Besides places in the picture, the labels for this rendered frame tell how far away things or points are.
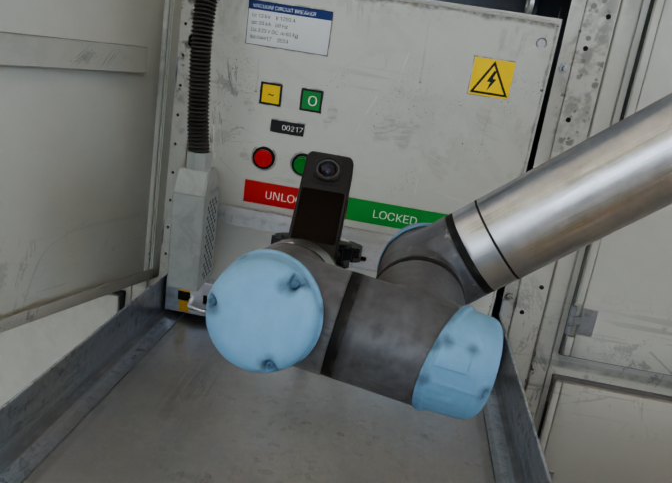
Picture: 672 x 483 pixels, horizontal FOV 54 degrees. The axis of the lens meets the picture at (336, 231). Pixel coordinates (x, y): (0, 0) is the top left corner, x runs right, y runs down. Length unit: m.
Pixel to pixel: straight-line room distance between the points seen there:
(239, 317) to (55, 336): 0.96
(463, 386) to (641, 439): 0.88
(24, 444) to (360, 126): 0.58
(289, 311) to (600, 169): 0.26
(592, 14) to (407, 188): 0.39
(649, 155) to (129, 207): 0.87
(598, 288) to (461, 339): 0.75
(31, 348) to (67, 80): 0.57
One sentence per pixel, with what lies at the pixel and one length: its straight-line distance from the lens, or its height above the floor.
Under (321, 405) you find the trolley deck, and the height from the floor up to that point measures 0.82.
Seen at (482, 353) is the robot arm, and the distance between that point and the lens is 0.44.
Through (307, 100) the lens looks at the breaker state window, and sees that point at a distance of 0.97.
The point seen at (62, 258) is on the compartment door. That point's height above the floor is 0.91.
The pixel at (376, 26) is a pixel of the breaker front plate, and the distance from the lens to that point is 0.95.
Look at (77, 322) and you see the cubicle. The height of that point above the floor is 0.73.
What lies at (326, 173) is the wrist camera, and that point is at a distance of 0.61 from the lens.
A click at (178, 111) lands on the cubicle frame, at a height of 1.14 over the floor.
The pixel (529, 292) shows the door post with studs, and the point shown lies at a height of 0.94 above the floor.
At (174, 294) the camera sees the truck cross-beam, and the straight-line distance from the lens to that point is 1.10.
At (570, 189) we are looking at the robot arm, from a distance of 0.53.
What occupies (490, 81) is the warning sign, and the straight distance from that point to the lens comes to 0.96.
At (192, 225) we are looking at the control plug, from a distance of 0.94.
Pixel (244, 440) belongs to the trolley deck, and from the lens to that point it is 0.83.
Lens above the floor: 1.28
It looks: 15 degrees down
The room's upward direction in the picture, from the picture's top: 9 degrees clockwise
